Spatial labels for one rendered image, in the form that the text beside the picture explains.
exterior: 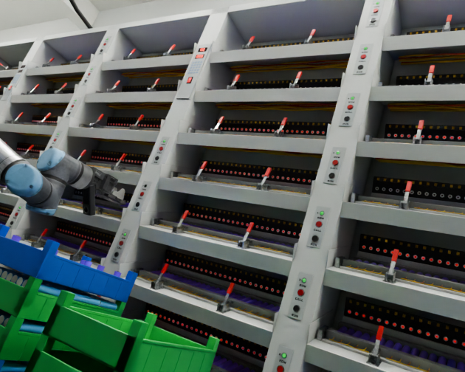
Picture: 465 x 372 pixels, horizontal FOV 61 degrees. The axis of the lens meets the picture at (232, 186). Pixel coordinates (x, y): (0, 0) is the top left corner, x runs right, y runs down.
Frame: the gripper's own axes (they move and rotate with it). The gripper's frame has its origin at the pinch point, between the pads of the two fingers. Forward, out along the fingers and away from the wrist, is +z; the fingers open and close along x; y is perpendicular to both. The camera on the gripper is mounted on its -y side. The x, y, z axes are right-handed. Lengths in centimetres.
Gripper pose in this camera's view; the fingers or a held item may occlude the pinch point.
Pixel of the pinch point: (120, 204)
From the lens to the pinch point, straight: 164.3
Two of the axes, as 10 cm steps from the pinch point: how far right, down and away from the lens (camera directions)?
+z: 4.7, 4.0, 7.9
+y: 3.1, -9.1, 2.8
